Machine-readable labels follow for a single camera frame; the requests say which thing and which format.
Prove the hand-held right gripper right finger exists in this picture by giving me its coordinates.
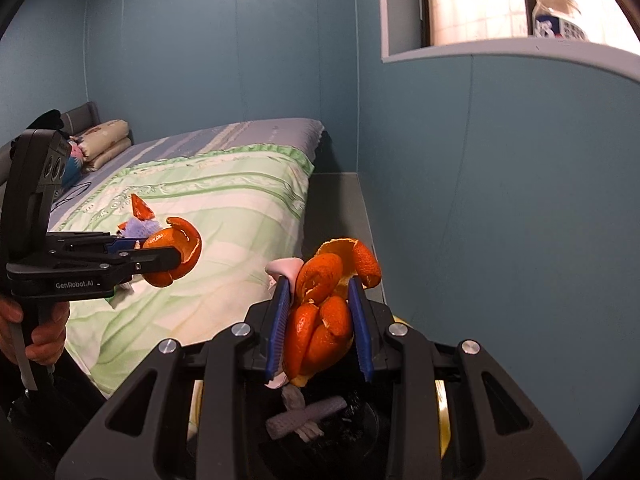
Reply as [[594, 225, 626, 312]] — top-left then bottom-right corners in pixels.
[[347, 277, 583, 480]]

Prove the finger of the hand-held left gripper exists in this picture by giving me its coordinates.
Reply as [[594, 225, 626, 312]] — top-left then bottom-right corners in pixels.
[[49, 247, 182, 277], [46, 231, 147, 256]]

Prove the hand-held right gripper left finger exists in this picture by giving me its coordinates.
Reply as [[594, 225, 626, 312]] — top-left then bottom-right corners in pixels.
[[60, 277, 293, 480]]

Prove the orange peel small piece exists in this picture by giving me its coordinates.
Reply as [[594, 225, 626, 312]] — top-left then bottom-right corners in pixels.
[[130, 193, 156, 222]]

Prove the large orange peel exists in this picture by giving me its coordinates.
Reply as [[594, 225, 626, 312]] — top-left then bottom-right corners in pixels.
[[282, 236, 383, 386]]

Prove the yellow-rimmed black trash bin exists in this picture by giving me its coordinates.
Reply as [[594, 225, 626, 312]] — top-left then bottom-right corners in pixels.
[[187, 312, 453, 480]]

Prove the person's left forearm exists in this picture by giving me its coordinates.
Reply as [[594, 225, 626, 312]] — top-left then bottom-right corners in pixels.
[[0, 332, 106, 480]]

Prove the person's left hand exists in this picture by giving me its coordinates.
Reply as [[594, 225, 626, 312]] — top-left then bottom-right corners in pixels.
[[0, 294, 71, 367]]

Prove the blue floral folded quilt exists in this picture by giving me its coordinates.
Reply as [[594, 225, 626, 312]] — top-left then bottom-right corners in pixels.
[[59, 141, 86, 188]]

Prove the green floral quilt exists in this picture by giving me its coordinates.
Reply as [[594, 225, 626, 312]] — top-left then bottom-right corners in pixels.
[[47, 144, 316, 398]]

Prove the pile of black clothes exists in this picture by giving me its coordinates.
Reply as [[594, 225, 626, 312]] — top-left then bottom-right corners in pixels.
[[27, 109, 63, 133]]

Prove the beige folded quilt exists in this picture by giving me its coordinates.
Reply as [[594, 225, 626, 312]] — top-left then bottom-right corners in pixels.
[[80, 119, 132, 163]]

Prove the grey bed headboard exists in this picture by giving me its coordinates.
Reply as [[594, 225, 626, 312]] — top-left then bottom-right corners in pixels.
[[0, 101, 101, 201]]

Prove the clear jar with blue label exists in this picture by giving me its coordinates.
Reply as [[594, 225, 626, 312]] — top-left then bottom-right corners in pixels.
[[531, 0, 587, 41]]

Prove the black charging cable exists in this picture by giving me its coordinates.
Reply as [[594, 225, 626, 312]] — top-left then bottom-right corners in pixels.
[[52, 182, 92, 208]]

